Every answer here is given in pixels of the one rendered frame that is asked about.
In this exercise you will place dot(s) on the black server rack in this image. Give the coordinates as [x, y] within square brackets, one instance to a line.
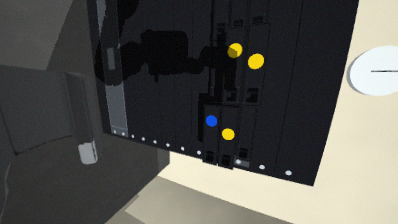
[159, 63]

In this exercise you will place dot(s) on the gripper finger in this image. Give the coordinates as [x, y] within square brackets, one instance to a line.
[40, 106]

